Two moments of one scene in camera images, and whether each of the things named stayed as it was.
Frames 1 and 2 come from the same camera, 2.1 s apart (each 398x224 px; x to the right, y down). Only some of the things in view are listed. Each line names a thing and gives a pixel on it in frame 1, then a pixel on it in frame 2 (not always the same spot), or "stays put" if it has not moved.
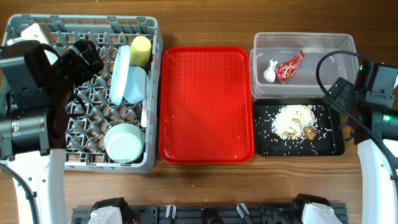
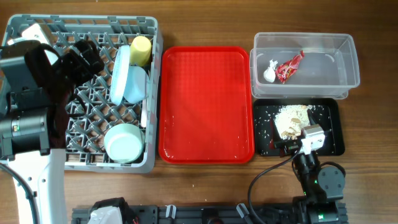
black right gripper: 341,89 → 288,147
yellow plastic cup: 140,51 stays put
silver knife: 144,114 stays put
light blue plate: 120,74 stays put
